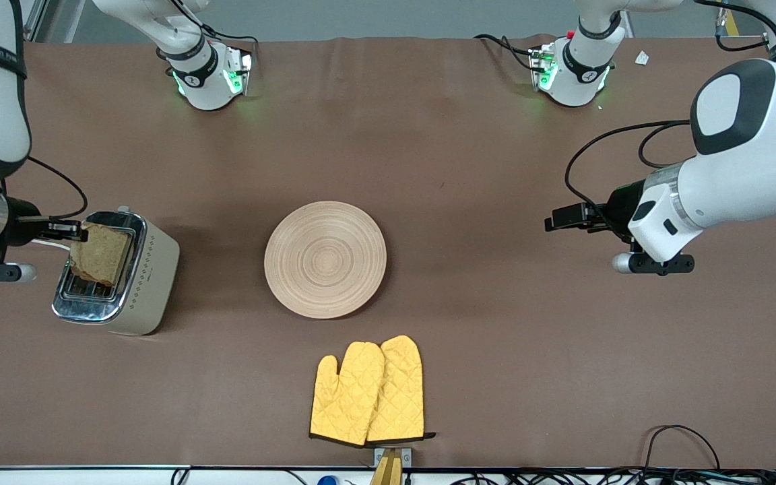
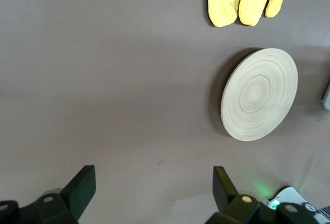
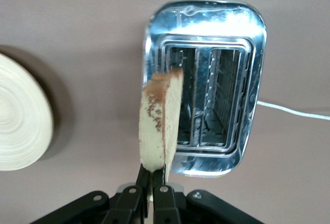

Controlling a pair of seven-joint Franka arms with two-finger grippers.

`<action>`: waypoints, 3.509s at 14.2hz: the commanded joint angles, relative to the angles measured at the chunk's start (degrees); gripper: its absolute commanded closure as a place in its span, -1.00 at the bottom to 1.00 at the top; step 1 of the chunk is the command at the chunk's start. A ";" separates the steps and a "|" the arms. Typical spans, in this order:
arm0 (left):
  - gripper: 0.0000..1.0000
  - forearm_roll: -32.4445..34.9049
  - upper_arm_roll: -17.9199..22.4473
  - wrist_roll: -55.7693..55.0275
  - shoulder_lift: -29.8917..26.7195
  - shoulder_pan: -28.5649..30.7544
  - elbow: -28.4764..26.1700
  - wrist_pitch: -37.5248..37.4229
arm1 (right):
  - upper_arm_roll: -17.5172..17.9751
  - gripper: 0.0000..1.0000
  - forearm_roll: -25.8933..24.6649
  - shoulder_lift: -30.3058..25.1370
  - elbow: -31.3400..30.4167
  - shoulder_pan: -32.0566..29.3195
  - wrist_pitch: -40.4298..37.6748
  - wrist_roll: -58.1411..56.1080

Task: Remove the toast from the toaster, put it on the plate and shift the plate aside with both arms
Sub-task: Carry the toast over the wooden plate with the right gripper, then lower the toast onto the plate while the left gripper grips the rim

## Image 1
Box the black base cable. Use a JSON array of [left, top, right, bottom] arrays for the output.
[[169, 0, 259, 51], [474, 34, 538, 71]]

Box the black looped cable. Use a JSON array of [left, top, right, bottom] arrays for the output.
[[643, 424, 722, 472]]

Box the grey frame strut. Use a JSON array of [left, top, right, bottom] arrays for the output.
[[24, 0, 86, 42]]

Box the brown table cloth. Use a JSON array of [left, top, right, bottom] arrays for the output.
[[0, 35, 776, 469]]

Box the black right base cable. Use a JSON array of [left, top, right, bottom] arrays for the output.
[[169, 0, 259, 51]]

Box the black cable bundle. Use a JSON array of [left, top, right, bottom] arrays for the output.
[[428, 467, 776, 485]]

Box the beige chrome toaster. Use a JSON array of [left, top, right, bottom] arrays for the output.
[[51, 207, 181, 336]]

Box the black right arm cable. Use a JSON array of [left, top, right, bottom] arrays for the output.
[[28, 156, 88, 220]]

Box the metal bracket with wooden bar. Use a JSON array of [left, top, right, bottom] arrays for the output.
[[373, 447, 413, 485]]

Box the brown toast slice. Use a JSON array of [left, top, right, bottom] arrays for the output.
[[69, 224, 134, 288]]

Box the round wooden plate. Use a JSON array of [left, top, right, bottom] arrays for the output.
[[264, 201, 387, 320]]

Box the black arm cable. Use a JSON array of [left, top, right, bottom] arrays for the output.
[[564, 120, 692, 223], [28, 156, 88, 220]]

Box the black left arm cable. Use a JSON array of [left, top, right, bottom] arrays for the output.
[[564, 120, 692, 223]]

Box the black left base cable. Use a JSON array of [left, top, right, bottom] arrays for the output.
[[474, 34, 538, 71]]

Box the yellow quilted oven mitt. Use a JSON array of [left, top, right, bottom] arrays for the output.
[[309, 342, 386, 447], [366, 335, 437, 443]]

